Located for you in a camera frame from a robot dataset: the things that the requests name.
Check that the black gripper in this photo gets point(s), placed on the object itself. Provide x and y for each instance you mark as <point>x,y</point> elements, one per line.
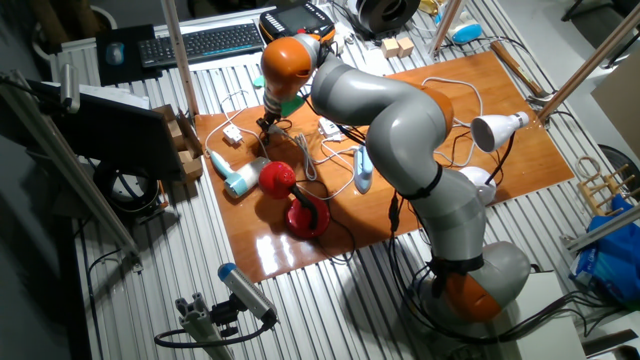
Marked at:
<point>270,120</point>

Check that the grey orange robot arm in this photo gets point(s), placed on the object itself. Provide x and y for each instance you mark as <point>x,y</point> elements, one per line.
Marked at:
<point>400,125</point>

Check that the white square plug adapter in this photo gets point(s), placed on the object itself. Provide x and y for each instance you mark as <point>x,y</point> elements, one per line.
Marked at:
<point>232,133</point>

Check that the white power strip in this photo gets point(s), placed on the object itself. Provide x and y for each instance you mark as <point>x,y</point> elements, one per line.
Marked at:
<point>329,129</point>

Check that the red desk lamp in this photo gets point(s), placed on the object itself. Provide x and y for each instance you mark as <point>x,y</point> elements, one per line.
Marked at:
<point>276,180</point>

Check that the white and blue hair dryer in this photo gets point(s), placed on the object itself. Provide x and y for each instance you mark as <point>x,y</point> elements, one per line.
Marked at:
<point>245,177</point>

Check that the brown cardboard boxes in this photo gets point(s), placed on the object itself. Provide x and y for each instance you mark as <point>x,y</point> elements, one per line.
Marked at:
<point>190,165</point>

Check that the black keyboard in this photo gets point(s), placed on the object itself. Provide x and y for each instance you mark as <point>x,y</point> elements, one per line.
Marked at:
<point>200,44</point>

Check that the orange black teach pendant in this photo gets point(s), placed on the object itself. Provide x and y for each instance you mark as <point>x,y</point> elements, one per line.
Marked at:
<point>295,20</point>

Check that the black monitor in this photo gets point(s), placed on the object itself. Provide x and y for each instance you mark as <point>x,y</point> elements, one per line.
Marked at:
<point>125,135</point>

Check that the wooden cube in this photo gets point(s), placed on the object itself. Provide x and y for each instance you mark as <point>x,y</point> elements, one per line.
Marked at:
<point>390,48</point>
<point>406,46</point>

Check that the black mouse pad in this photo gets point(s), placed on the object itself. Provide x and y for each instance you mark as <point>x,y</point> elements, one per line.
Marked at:
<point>112,75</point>

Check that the black filament spool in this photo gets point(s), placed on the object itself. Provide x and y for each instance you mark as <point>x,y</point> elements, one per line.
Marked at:
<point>387,15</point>

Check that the grey computer mouse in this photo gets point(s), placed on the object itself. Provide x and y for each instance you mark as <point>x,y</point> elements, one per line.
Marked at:
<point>115,53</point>

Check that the blue and white gadget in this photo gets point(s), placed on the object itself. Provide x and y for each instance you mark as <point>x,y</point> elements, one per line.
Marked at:
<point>467,32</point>

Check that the white desk lamp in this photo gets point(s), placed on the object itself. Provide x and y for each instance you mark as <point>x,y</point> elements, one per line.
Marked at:
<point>495,130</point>

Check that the glossy wooden board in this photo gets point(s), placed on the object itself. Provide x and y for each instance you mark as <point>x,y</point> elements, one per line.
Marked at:
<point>525,150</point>

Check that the wooden dish rack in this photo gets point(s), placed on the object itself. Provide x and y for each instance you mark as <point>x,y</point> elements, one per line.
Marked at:
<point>597,192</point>

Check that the short aluminium bar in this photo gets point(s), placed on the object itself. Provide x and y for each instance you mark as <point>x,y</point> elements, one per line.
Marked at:
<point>605,226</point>

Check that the brown board panel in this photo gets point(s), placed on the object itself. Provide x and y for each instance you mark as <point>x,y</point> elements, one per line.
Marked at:
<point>620,100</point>

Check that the blue plastic bag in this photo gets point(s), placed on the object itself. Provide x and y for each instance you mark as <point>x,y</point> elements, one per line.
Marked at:
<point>615,260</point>

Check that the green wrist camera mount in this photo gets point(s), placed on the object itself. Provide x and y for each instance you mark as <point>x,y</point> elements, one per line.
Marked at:
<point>292,106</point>

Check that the slim aluminium upright post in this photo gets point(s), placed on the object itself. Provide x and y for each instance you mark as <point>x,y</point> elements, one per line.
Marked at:
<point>177,55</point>

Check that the silver depth camera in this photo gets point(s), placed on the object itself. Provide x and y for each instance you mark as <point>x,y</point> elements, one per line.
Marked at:
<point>245,290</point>

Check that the black camera clamp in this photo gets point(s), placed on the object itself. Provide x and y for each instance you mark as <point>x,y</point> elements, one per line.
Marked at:
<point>225,315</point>

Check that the grey diagonal frame bar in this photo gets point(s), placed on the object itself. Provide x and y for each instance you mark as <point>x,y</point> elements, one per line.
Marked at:
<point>75,170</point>

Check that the aluminium profile camera stand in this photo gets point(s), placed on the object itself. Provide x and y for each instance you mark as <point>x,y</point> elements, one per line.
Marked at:
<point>200,325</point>

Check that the light wooden upright post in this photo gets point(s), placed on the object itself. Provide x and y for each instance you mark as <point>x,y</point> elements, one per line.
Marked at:
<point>445,25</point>

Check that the beige diagonal post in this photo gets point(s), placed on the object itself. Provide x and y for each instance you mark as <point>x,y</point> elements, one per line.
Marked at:
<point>590,65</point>

